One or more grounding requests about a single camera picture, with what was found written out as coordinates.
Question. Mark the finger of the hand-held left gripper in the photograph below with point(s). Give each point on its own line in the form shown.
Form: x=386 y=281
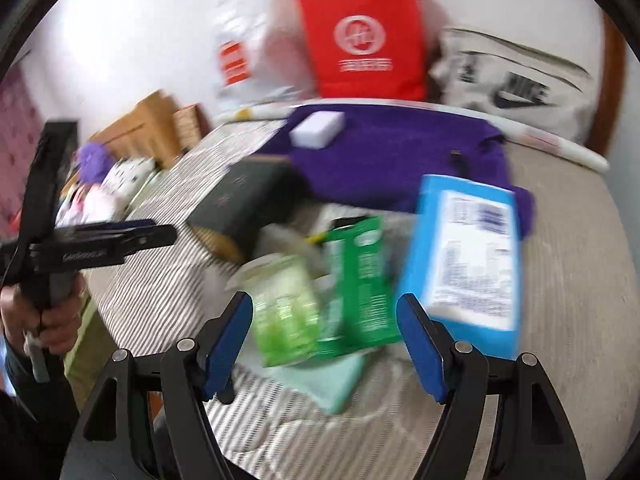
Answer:
x=150 y=237

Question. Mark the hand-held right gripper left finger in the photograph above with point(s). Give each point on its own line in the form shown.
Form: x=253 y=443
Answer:
x=230 y=347

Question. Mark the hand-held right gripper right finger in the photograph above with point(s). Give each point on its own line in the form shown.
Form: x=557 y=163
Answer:
x=425 y=352

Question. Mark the light green tissue packet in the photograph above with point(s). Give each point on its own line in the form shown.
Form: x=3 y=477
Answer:
x=285 y=315

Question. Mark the green wipes packet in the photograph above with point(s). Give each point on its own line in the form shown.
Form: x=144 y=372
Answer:
x=360 y=285

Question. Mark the person's left forearm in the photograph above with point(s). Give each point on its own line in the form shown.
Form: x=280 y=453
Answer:
x=30 y=420

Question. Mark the person's left hand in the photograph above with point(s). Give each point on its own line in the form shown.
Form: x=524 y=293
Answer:
x=60 y=325

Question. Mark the pink cloth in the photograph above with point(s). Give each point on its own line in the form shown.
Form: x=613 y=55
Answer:
x=90 y=205

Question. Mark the white dotted pillow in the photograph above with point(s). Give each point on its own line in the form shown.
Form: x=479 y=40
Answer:
x=127 y=172

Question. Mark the striped bed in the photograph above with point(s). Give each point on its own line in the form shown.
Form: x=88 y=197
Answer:
x=165 y=320

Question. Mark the purple plush toy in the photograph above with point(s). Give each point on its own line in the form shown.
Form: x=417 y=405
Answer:
x=95 y=162

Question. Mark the dark green box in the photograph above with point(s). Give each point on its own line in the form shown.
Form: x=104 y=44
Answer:
x=240 y=200

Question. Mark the mint green cloth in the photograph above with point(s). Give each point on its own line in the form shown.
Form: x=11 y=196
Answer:
x=330 y=380

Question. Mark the olive green cloth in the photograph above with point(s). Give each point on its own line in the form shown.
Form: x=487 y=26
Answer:
x=87 y=350

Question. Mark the blue packet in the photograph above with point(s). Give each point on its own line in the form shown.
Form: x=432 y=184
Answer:
x=470 y=260

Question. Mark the pink curtain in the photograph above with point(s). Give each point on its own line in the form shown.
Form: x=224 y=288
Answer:
x=17 y=150

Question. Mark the wooden headboard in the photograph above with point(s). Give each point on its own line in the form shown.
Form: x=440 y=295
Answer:
x=145 y=120

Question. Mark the clear plastic bag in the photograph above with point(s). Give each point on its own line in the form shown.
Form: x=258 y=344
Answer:
x=290 y=245

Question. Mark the brown patterned board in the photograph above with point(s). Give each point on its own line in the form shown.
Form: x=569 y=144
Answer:
x=190 y=125

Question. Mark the purple towel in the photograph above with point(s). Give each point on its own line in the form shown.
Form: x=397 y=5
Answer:
x=390 y=160

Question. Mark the white sponge block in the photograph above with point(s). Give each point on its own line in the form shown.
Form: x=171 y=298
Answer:
x=317 y=130

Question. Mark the rolled white mat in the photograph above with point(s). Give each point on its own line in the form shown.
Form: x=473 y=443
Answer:
x=550 y=147

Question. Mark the white plastic bag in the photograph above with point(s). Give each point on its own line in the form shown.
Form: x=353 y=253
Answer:
x=265 y=25

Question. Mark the grey bag with black logo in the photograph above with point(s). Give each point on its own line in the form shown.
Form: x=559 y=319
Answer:
x=475 y=90

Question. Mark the red paper bag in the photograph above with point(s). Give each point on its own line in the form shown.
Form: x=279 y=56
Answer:
x=325 y=20

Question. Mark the wooden door frame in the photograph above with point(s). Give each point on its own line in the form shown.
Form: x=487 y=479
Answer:
x=612 y=85

